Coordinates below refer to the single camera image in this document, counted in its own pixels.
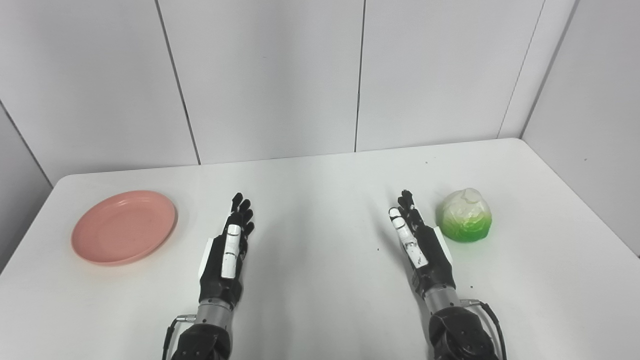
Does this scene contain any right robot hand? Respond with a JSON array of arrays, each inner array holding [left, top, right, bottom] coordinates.
[[388, 189, 457, 301]]

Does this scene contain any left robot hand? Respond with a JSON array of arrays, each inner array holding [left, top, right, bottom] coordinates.
[[198, 192, 256, 310]]

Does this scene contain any green white cabbage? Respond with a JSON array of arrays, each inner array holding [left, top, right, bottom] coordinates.
[[435, 188, 493, 244]]

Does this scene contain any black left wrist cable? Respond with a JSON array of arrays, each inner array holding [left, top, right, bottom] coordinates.
[[161, 313, 197, 360]]

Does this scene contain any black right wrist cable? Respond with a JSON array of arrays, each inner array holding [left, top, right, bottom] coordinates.
[[461, 298, 508, 360]]

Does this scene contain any pink plate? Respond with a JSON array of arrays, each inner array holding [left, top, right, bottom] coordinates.
[[71, 190, 178, 267]]

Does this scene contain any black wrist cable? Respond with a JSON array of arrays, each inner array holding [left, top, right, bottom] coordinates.
[[461, 298, 508, 360], [161, 313, 197, 360]]

